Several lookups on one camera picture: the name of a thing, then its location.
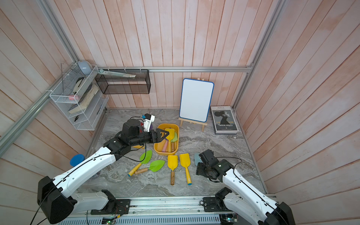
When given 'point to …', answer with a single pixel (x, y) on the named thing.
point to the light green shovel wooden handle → (173, 141)
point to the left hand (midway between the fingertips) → (165, 136)
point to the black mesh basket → (114, 84)
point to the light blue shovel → (197, 158)
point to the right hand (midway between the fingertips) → (201, 169)
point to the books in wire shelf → (82, 104)
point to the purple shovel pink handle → (165, 146)
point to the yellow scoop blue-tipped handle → (185, 161)
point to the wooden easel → (203, 123)
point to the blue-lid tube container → (77, 159)
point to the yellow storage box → (158, 146)
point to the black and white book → (223, 120)
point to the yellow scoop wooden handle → (172, 164)
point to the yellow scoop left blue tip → (138, 146)
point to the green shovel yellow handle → (146, 156)
